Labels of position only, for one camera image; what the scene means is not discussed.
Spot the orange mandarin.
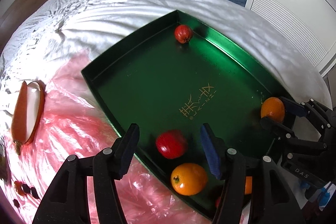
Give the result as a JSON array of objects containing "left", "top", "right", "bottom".
[
  {"left": 171, "top": 163, "right": 208, "bottom": 196},
  {"left": 14, "top": 181, "right": 26, "bottom": 196},
  {"left": 261, "top": 97, "right": 285, "bottom": 123},
  {"left": 244, "top": 176, "right": 252, "bottom": 195}
]

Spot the dark plum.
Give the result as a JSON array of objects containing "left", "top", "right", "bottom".
[
  {"left": 30, "top": 187, "right": 40, "bottom": 200},
  {"left": 21, "top": 184, "right": 31, "bottom": 194}
]

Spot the small red apple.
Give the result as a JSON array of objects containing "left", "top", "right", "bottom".
[
  {"left": 215, "top": 196, "right": 221, "bottom": 208},
  {"left": 174, "top": 24, "right": 194, "bottom": 44}
]

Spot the dark red wrinkled fruit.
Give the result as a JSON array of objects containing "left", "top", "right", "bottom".
[{"left": 13, "top": 199, "right": 20, "bottom": 208}]

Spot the blue gloved right hand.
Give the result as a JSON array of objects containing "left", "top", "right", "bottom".
[{"left": 300, "top": 181, "right": 335, "bottom": 214}]

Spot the pink plastic sheet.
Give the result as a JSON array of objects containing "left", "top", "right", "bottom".
[{"left": 1, "top": 53, "right": 207, "bottom": 223}]

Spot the green metal tray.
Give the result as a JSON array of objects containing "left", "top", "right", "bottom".
[{"left": 81, "top": 9, "right": 297, "bottom": 221}]

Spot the orange rimmed white plate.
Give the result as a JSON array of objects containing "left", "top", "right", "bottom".
[{"left": 24, "top": 80, "right": 45, "bottom": 145}]

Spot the carrot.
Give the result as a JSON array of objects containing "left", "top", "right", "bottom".
[{"left": 11, "top": 81, "right": 27, "bottom": 155}]

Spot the white bed sheet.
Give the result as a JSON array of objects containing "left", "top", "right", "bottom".
[{"left": 0, "top": 0, "right": 333, "bottom": 135}]

